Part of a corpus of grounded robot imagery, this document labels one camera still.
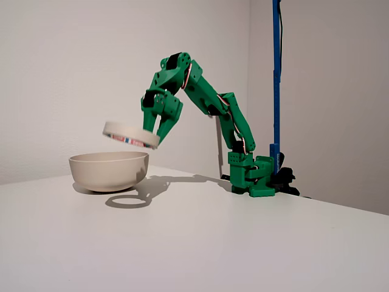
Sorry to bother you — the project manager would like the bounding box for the beige tape roll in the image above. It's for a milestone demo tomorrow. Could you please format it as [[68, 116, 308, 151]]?
[[101, 120, 161, 151]]

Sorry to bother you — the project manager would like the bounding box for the beige bowl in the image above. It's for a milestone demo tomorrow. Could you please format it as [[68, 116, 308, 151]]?
[[68, 150, 150, 193]]

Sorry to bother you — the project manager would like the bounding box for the blue pole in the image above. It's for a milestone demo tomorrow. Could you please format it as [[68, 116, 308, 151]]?
[[269, 0, 286, 176]]

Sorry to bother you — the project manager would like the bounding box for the black cable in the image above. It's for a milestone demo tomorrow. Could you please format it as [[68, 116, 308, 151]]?
[[278, 0, 286, 80]]

